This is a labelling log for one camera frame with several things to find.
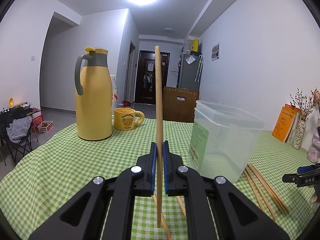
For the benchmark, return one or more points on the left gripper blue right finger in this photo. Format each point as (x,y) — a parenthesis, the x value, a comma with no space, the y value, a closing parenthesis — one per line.
(169,180)

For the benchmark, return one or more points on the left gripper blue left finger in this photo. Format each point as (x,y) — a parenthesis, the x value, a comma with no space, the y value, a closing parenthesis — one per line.
(151,168)

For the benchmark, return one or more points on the wooden chopstick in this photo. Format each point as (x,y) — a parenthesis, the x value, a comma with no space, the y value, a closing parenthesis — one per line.
(181,205)
(254,190)
(262,195)
(159,133)
(271,188)
(163,222)
(267,189)

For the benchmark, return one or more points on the pink spiral vase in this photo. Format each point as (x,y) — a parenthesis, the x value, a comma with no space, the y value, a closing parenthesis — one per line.
(313,154)

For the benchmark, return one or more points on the yellow bear mug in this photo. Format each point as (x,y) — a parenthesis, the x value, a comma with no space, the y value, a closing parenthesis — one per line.
(125,119)

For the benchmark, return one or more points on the clear plastic container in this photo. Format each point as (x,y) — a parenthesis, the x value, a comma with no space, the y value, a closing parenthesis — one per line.
(223,139)

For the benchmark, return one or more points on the brown wooden chair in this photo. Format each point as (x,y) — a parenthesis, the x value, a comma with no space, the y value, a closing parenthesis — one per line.
(179,104)

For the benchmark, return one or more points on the orange books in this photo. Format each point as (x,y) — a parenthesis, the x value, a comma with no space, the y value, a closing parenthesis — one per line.
(286,123)

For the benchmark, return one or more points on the dark entrance door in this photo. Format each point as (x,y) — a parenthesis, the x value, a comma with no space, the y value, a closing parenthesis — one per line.
(145,91)

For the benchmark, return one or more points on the floral vase with twigs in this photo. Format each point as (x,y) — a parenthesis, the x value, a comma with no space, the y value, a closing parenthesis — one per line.
(305,104)

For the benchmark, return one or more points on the clear plastic water bottle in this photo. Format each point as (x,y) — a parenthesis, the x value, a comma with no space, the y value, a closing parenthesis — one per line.
(114,93)

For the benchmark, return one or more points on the yellow thermos jug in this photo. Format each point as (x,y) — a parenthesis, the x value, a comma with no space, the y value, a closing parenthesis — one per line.
(93,95)

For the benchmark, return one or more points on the grey refrigerator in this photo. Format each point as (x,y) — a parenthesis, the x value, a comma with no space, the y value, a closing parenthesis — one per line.
(189,71)

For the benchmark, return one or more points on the green checkered tablecloth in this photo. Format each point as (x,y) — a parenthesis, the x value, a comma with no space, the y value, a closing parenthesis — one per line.
(50,175)

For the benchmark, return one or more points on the red basket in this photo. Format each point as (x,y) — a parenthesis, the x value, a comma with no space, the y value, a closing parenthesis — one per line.
(40,125)

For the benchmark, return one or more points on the yellow box on fridge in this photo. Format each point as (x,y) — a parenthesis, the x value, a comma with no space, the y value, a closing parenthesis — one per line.
(195,45)

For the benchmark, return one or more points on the black folding chair with clothes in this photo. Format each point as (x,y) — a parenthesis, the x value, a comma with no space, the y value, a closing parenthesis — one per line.
(16,128)

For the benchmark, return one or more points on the wall electrical panel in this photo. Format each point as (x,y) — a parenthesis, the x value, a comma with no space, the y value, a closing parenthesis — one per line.
(215,52)

